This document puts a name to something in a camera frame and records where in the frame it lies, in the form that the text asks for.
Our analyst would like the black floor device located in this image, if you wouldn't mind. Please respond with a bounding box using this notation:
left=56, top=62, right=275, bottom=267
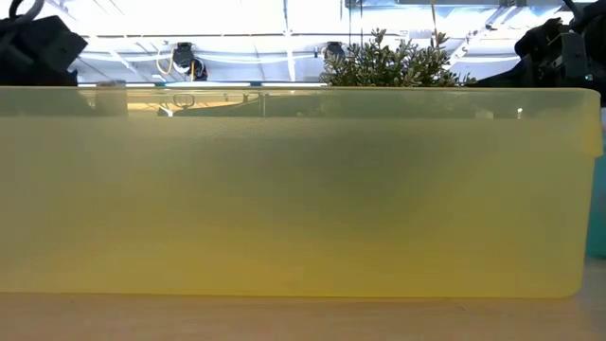
left=172, top=41, right=209, bottom=81
left=324, top=41, right=347, bottom=61

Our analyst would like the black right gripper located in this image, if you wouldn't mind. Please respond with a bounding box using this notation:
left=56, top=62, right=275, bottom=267
left=472, top=17, right=591, bottom=88

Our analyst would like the artificial plant in black pot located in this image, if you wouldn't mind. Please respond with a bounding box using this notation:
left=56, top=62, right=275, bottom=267
left=319, top=27, right=477, bottom=89

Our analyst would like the yellow translucent plastic bin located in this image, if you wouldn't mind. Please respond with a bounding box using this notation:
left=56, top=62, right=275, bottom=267
left=0, top=85, right=602, bottom=299

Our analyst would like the teal translucent plastic bin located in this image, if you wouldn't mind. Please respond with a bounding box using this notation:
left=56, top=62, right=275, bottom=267
left=585, top=141, right=606, bottom=260

